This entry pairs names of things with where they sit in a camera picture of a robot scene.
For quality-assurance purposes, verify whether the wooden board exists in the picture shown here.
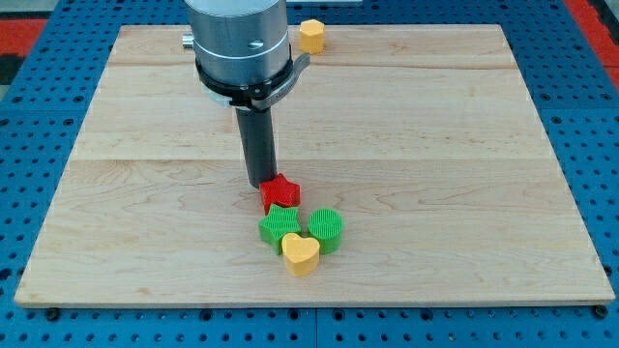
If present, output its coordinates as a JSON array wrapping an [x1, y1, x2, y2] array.
[[15, 25, 615, 308]]

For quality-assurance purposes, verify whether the green star block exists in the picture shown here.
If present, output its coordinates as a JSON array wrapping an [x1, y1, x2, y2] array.
[[258, 204, 302, 255]]

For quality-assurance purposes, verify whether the green circle block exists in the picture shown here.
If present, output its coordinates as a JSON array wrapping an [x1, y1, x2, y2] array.
[[308, 208, 343, 254]]

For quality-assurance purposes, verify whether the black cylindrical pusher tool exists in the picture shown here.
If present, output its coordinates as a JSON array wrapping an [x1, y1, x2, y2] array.
[[236, 108, 278, 189]]

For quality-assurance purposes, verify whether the black clamp ring with lever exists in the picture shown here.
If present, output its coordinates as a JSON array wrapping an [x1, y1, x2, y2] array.
[[194, 52, 311, 112]]

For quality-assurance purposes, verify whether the red star block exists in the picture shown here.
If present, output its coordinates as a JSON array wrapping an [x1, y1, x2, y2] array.
[[259, 173, 301, 215]]

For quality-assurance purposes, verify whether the yellow hexagon block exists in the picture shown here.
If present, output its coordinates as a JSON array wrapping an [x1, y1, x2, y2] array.
[[299, 19, 325, 54]]

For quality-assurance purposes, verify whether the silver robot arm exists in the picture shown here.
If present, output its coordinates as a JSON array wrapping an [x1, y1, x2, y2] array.
[[186, 0, 291, 86]]

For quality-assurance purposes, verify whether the yellow heart block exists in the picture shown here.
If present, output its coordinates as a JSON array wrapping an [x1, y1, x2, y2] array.
[[281, 233, 320, 276]]

